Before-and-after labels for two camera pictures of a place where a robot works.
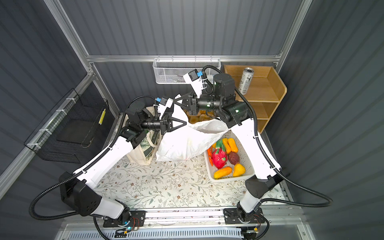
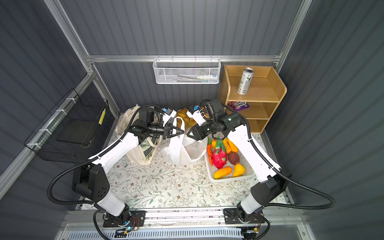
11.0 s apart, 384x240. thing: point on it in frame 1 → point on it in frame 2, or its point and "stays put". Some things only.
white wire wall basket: [171, 70] stays put
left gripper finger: [170, 127] → [168, 132]
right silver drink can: [246, 80] stays put
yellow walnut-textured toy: [239, 170] stays put
